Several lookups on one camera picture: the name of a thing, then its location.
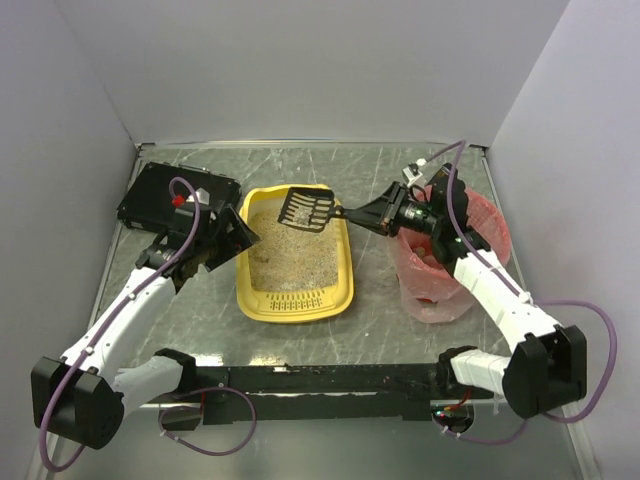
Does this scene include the yellow litter box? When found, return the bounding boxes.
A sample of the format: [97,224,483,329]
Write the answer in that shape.
[235,183,356,325]

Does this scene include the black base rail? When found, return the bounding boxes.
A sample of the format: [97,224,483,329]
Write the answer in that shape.
[195,363,492,421]

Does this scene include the black litter scoop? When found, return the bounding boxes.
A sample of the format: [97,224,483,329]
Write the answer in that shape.
[277,187,344,234]

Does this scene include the purple cable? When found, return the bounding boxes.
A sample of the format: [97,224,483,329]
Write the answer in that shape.
[407,139,619,446]
[37,177,257,472]

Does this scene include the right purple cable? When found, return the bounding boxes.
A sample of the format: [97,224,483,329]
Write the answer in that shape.
[407,139,619,446]

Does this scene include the black flat box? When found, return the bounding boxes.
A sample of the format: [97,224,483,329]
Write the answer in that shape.
[117,162,241,233]

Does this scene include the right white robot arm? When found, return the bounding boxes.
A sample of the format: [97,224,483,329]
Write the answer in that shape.
[339,171,587,419]

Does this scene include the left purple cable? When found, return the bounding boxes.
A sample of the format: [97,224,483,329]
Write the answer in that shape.
[37,177,257,472]

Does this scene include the black metronome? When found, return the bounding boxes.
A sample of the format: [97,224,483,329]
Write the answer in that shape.
[428,163,452,187]

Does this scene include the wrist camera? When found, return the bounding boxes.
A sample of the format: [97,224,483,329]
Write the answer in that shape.
[172,188,210,208]
[402,158,427,187]

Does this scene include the red basket with bag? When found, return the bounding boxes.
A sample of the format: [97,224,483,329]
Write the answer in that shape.
[388,188,511,323]

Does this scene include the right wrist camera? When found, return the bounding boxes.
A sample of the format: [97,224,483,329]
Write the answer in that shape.
[402,158,427,187]

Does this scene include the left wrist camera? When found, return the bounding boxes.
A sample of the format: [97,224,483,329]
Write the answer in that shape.
[172,188,210,208]

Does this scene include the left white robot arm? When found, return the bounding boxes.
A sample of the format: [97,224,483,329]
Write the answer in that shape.
[31,202,260,450]

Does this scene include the cat litter pellets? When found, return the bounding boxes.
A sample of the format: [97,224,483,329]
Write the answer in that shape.
[248,209,338,292]

